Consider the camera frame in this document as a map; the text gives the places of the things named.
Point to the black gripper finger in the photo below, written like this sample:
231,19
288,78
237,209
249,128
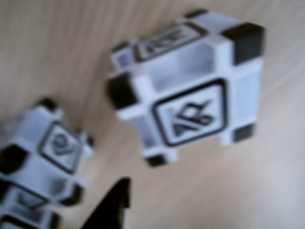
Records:
109,210

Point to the white cube crossed-lines symbol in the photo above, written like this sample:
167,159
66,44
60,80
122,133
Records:
190,95

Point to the white cube stacked-layers symbol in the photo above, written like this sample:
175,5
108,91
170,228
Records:
59,143

